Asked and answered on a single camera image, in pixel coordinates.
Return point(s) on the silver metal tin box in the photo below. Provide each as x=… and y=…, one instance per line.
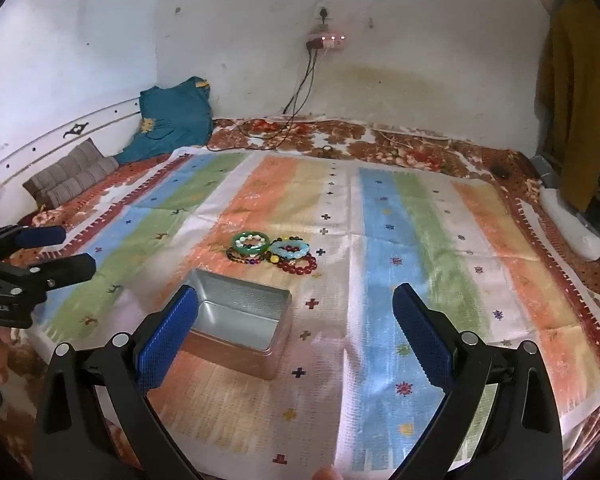
x=240, y=317

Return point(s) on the teal garment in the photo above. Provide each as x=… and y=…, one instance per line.
x=172, y=117

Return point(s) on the white power strip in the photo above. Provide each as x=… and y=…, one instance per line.
x=326, y=41

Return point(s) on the white headboard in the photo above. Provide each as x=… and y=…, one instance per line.
x=40, y=140

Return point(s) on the black wall plug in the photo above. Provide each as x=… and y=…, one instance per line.
x=323, y=14

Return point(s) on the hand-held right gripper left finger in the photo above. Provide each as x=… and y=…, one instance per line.
x=167, y=345

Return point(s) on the striped pastel mat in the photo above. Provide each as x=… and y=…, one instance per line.
x=330, y=285

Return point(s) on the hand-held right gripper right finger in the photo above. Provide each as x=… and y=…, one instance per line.
x=422, y=335

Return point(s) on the white bolster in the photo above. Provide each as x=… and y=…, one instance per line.
x=570, y=222

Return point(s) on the small black object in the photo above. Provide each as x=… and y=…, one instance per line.
x=501, y=172

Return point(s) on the grey striped pillow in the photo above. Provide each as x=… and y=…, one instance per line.
x=70, y=175

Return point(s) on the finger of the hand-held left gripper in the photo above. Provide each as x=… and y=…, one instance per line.
x=40, y=237
x=67, y=269

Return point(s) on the mustard yellow garment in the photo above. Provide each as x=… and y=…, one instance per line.
x=575, y=90

